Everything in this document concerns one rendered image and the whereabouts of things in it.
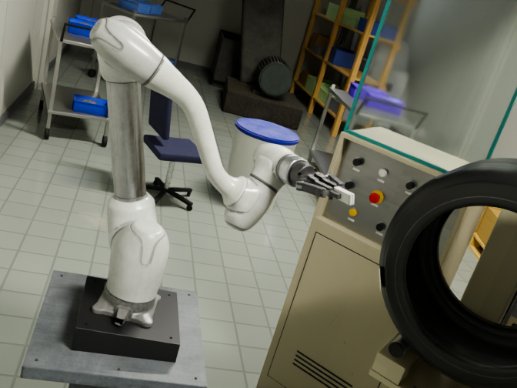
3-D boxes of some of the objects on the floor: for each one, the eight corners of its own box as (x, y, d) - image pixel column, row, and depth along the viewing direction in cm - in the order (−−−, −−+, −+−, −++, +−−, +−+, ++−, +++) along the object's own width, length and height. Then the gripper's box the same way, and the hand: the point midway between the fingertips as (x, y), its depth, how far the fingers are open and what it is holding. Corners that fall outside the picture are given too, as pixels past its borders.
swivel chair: (194, 192, 473) (220, 85, 443) (196, 217, 428) (225, 102, 398) (129, 178, 462) (152, 69, 431) (125, 204, 417) (150, 83, 386)
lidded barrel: (266, 192, 518) (286, 124, 496) (286, 219, 472) (309, 145, 450) (209, 185, 498) (228, 113, 476) (225, 212, 452) (246, 134, 430)
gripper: (280, 165, 165) (331, 192, 146) (318, 156, 171) (371, 181, 152) (281, 190, 168) (331, 219, 149) (318, 180, 174) (371, 207, 155)
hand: (343, 195), depth 154 cm, fingers closed
